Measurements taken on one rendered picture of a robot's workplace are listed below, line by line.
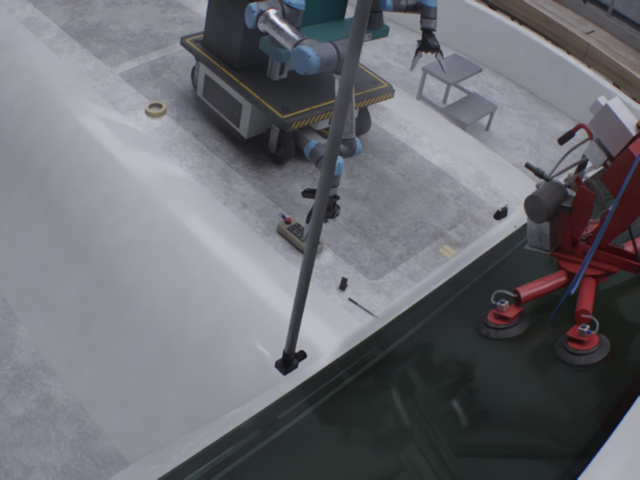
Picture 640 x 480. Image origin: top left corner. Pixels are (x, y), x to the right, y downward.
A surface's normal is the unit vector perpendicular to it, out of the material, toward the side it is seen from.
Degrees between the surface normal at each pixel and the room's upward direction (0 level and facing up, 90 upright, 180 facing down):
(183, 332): 42
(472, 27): 90
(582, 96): 90
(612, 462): 20
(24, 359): 0
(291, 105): 0
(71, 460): 0
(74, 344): 50
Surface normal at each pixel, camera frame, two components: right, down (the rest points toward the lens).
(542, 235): -0.72, 0.38
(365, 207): 0.16, -0.72
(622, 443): -0.11, -0.86
